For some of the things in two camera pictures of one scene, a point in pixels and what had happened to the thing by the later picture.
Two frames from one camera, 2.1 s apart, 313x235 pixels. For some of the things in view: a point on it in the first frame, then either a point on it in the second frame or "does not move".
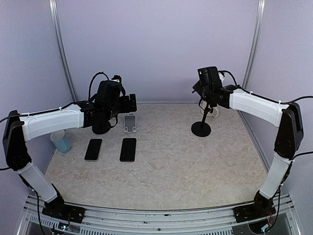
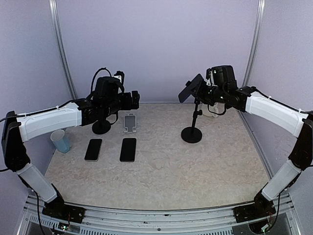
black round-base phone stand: [101, 129] does not move
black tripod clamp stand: [208, 101] -> [193, 134]
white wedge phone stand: [130, 123] does not move
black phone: [93, 152] does not move
